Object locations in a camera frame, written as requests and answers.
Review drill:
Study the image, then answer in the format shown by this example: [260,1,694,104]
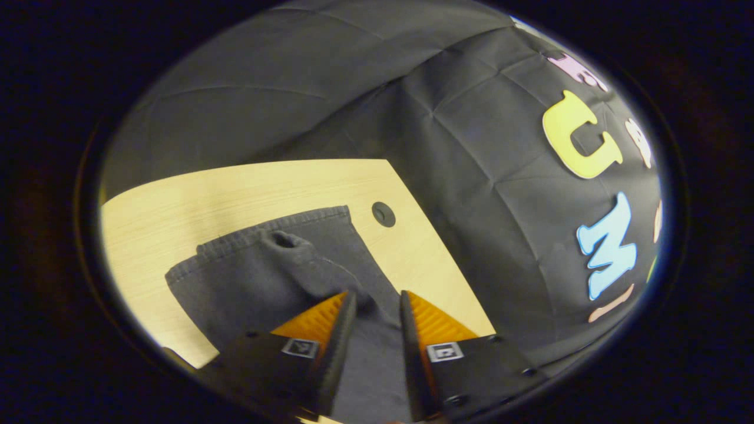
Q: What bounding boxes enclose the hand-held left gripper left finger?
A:
[196,290,358,421]

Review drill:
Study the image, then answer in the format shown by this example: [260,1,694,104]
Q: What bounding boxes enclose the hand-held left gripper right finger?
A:
[400,290,547,422]

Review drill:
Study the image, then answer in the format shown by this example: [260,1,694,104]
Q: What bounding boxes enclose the dark grey jeans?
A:
[165,205,414,424]

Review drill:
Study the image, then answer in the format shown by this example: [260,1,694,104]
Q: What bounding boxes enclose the black backdrop cloth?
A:
[100,0,664,379]

